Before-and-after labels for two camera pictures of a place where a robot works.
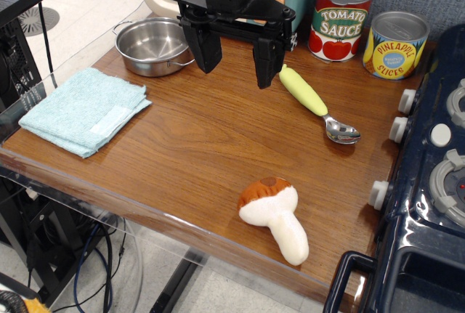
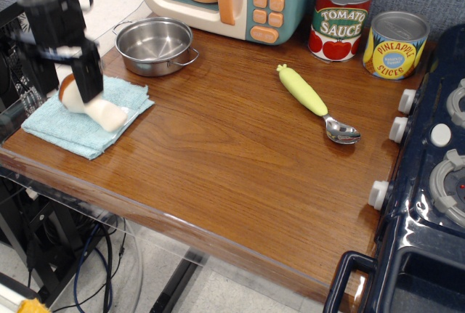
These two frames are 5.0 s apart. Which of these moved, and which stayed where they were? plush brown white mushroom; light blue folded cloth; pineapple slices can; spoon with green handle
Moved: plush brown white mushroom
Stayed: pineapple slices can; spoon with green handle; light blue folded cloth
